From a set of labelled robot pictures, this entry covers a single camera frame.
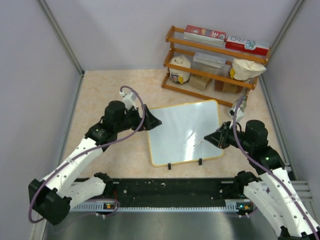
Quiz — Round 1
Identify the clear glass bottle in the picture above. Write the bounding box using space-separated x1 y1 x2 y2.
232 96 247 113

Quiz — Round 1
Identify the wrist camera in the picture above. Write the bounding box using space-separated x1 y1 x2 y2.
119 90 137 110
228 105 244 123

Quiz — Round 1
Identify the brown block right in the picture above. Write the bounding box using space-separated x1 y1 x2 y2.
214 79 238 94

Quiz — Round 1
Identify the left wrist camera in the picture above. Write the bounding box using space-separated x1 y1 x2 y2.
119 90 137 110

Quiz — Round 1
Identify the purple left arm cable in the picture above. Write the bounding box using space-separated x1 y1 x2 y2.
27 85 147 223

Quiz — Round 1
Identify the clear plastic box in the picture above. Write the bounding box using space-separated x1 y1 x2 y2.
193 52 227 75

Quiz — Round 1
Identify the grey cable duct rail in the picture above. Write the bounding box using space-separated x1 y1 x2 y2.
70 199 255 215

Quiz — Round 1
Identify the red white wrap box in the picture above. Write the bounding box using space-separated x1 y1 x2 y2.
225 36 270 57

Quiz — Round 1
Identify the orange wooden shelf rack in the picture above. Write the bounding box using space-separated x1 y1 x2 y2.
161 25 270 107

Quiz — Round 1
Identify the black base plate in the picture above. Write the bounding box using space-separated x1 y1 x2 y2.
94 178 246 207

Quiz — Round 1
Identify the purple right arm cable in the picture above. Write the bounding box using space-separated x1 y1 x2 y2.
231 96 320 233

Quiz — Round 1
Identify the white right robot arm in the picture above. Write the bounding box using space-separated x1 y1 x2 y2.
203 120 320 240

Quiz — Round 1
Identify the red foil wrap box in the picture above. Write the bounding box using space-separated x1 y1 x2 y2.
183 25 227 48

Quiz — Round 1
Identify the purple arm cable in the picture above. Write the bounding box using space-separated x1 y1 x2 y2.
231 96 320 233
27 85 147 223

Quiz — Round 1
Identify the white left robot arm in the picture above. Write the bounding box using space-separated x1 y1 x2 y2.
28 100 162 225

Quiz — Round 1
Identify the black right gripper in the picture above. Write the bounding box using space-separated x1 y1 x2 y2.
204 120 253 152

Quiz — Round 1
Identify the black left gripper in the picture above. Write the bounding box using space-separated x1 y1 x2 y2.
115 104 161 133

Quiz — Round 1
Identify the yellow framed whiteboard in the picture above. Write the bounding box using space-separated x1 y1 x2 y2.
148 99 224 167

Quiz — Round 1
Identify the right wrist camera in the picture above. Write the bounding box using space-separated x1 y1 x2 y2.
228 105 244 123

